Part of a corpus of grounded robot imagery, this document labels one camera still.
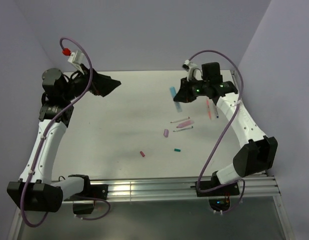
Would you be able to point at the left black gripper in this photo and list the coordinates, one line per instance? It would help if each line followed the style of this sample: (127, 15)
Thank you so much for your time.
(101, 85)

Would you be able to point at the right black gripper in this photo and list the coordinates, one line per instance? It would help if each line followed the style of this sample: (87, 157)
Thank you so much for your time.
(183, 94)

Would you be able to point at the light blue cap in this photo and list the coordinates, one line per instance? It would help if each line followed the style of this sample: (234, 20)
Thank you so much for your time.
(172, 91)

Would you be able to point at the orange pen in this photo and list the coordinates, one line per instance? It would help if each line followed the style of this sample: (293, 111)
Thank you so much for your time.
(209, 112)

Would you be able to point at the white thin pen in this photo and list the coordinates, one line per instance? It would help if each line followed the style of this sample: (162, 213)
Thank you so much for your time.
(180, 120)

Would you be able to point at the grey blue-tip pen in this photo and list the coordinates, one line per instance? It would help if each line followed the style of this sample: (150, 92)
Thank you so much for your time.
(215, 109)

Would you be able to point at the light blue highlighter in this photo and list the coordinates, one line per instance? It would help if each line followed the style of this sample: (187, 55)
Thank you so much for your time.
(178, 107)

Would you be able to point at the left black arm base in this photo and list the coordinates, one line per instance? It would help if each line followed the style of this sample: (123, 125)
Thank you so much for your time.
(98, 191)

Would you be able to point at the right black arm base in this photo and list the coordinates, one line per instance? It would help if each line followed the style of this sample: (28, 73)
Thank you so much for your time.
(207, 189)

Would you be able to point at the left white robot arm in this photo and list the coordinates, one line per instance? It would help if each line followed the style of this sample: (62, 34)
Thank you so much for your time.
(34, 190)

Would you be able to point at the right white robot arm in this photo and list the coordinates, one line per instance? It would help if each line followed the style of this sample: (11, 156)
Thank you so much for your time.
(257, 150)

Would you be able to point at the teal thin pen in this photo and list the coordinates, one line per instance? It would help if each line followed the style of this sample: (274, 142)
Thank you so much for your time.
(183, 129)

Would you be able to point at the pink highlighter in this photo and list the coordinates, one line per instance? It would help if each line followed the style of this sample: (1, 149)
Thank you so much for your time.
(185, 123)

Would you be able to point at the purple marker cap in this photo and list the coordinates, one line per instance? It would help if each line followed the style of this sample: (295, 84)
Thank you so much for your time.
(166, 133)

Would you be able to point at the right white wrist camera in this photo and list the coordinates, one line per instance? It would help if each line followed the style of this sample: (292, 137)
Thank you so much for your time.
(191, 69)

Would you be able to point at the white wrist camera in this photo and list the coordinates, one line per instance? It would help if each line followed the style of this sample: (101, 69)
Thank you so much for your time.
(191, 69)
(74, 58)

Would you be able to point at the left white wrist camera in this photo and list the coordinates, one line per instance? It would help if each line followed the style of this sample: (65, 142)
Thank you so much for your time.
(74, 58)

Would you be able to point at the aluminium rail frame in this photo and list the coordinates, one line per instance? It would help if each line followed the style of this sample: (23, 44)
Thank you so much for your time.
(150, 198)

